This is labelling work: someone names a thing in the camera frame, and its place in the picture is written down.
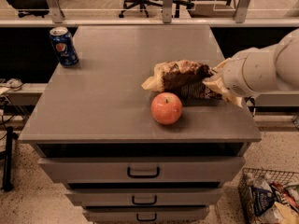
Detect brown chip bag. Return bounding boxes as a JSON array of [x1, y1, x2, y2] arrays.
[[141, 60, 242, 106]]

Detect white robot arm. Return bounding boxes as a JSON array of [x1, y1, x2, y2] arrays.
[[221, 29, 299, 97]]

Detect red apple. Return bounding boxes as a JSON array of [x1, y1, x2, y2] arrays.
[[150, 92, 182, 125]]

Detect grey drawer cabinet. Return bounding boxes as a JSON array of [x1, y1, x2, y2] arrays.
[[21, 25, 261, 224]]

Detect blue pepsi can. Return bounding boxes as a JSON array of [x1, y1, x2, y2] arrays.
[[50, 27, 78, 67]]

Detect black office chair centre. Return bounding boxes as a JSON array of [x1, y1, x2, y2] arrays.
[[119, 0, 194, 23]]

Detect snack bags in basket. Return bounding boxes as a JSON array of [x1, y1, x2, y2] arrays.
[[246, 173, 299, 224]]

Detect black stand left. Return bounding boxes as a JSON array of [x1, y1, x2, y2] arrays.
[[1, 126, 18, 192]]

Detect top drawer black handle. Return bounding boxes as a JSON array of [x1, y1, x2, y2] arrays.
[[127, 167, 160, 179]]

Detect drawer black handle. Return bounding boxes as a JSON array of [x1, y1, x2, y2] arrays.
[[131, 196, 157, 205], [127, 167, 160, 179], [135, 214, 157, 222]]

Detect middle drawer black handle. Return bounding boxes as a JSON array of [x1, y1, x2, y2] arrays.
[[131, 196, 157, 205]]

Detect bottom drawer black handle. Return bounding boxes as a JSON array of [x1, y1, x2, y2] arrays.
[[135, 214, 157, 222]]

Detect wire basket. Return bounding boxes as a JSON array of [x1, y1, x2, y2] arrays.
[[238, 168, 299, 224]]

